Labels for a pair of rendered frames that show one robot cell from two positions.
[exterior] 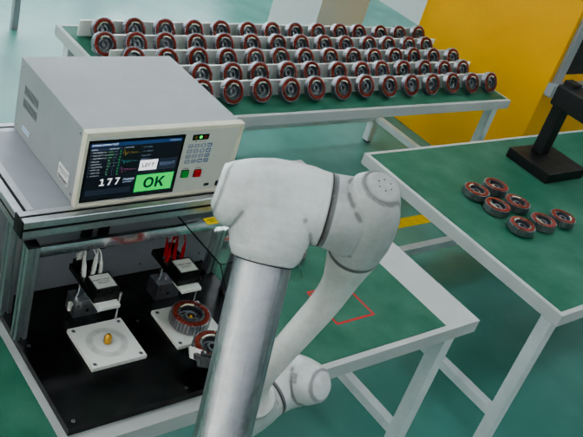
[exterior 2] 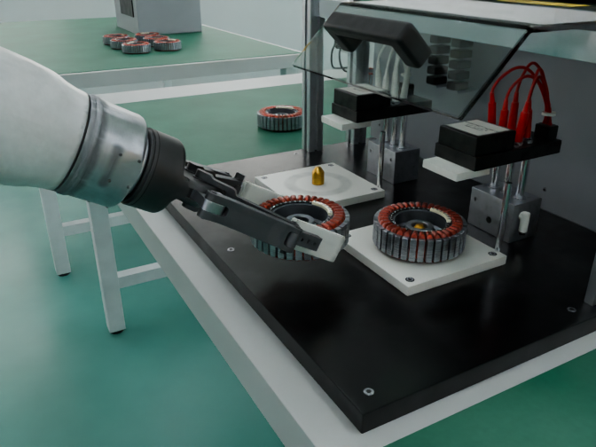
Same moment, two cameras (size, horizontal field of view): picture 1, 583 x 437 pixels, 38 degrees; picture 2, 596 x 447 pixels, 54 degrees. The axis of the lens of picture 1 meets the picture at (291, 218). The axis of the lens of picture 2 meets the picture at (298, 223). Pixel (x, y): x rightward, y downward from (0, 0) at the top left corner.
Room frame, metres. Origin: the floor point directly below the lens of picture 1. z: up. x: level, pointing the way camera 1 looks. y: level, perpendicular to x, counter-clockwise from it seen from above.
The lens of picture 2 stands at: (1.82, -0.48, 1.11)
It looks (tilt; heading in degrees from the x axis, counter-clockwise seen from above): 25 degrees down; 107
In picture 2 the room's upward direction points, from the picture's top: straight up
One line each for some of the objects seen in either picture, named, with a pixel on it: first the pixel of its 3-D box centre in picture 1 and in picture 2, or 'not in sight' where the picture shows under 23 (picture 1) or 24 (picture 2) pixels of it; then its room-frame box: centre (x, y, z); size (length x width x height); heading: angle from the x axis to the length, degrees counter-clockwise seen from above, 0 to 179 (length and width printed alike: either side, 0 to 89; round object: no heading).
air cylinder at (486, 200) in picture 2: (164, 285); (503, 210); (1.87, 0.28, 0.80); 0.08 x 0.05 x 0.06; 136
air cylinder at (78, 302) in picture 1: (83, 301); (392, 159); (1.69, 0.44, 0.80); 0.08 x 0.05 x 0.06; 136
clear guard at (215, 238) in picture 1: (234, 241); (502, 40); (1.83, 0.12, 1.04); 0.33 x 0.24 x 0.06; 46
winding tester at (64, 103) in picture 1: (127, 125); not in sight; (1.91, 0.48, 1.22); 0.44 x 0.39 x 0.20; 136
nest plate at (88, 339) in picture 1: (107, 343); (317, 186); (1.59, 0.34, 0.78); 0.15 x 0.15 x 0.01; 46
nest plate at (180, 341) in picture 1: (187, 323); (417, 248); (1.77, 0.17, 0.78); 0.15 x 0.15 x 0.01; 46
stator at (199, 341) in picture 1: (212, 348); (299, 225); (1.64, 0.08, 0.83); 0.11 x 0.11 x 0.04
